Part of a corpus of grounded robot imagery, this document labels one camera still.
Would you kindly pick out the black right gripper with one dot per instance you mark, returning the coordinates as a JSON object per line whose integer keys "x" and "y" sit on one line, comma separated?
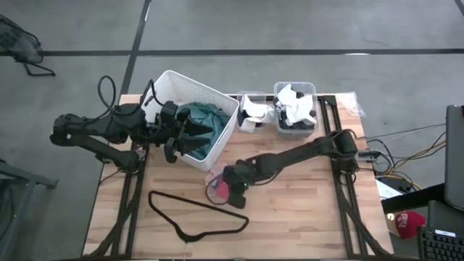
{"x": 237, "y": 175}

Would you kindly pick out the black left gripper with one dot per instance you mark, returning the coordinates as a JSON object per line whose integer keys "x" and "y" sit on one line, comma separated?
{"x": 170, "y": 123}

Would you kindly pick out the red cloth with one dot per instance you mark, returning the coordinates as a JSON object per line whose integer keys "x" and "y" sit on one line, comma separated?
{"x": 222, "y": 190}

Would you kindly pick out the teal green garment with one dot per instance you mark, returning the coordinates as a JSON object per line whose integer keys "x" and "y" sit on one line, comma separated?
{"x": 214, "y": 119}

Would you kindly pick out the small clear bin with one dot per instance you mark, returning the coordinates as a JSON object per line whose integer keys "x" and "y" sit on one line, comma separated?
{"x": 253, "y": 108}

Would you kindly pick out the white cloth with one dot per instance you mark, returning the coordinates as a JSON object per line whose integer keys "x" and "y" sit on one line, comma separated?
{"x": 297, "y": 107}

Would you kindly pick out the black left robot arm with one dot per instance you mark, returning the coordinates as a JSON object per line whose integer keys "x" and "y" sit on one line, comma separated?
{"x": 90, "y": 125}

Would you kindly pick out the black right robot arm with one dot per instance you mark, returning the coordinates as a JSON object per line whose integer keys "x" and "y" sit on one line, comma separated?
{"x": 290, "y": 156}

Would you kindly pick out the black triangular hanger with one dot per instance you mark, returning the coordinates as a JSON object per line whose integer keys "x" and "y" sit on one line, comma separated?
{"x": 203, "y": 206}

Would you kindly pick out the white plastic laundry basket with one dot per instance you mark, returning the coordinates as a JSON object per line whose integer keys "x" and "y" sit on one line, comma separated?
{"x": 188, "y": 87}

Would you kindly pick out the large clear plastic container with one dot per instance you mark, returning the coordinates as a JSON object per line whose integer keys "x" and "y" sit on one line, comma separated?
{"x": 308, "y": 86}

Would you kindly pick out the grey usb hub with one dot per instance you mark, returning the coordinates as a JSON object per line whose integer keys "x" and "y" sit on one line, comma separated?
{"x": 368, "y": 155}

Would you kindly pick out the clear plastic bag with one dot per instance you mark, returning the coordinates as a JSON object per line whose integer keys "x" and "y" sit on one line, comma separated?
{"x": 351, "y": 103}

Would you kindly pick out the white box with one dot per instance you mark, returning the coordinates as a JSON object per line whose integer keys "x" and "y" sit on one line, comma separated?
{"x": 383, "y": 190}

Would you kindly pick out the grey side table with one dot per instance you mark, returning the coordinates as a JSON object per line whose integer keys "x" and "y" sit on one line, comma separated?
{"x": 21, "y": 177}

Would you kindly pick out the red cap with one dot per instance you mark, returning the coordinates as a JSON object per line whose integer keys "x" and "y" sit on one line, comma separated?
{"x": 411, "y": 224}

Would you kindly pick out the black mesh chair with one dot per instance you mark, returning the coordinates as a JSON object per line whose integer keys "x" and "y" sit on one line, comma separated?
{"x": 18, "y": 43}

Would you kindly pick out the black keyboard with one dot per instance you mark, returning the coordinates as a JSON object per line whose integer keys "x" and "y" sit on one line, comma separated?
{"x": 440, "y": 248}

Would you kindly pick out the grey laptop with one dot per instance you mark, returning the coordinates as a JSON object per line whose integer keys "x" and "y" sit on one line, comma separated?
{"x": 455, "y": 156}

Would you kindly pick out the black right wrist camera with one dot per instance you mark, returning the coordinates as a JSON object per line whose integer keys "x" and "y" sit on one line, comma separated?
{"x": 237, "y": 199}

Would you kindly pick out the black aluminium frame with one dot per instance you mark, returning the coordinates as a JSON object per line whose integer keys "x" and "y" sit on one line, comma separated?
{"x": 127, "y": 203}
{"x": 337, "y": 181}

